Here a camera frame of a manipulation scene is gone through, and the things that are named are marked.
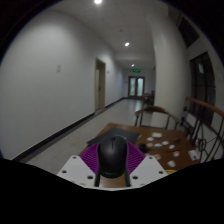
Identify glass double door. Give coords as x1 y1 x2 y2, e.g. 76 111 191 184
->
128 75 146 98

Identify small black box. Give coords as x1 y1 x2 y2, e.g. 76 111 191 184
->
138 143 150 154

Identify dark framed window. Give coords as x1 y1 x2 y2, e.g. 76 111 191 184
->
189 51 216 128

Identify wooden armchair with curved back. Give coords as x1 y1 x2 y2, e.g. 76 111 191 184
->
134 105 181 131

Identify wooden chair with metal frame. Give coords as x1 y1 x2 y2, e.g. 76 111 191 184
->
184 96 224 163

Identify beige side door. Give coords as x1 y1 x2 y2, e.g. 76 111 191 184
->
94 58 107 113

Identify black computer mouse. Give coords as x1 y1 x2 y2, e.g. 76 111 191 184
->
96 134 129 179

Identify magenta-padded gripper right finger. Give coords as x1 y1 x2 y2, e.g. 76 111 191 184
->
124 141 169 188

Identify ceiling lights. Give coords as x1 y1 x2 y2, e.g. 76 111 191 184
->
94 0 136 68

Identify closed black laptop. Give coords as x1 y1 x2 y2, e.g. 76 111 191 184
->
87 126 142 147

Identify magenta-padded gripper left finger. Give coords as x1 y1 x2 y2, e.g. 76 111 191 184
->
56 142 101 188

